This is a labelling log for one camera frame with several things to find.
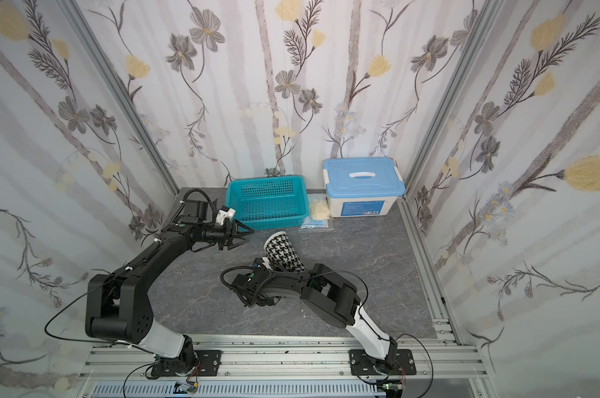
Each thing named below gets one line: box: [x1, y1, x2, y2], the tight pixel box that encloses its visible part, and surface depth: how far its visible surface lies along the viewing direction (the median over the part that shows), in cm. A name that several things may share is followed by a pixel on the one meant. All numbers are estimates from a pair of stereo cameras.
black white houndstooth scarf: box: [261, 231, 308, 272], surface depth 91 cm
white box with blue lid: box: [322, 156, 406, 219], surface depth 106 cm
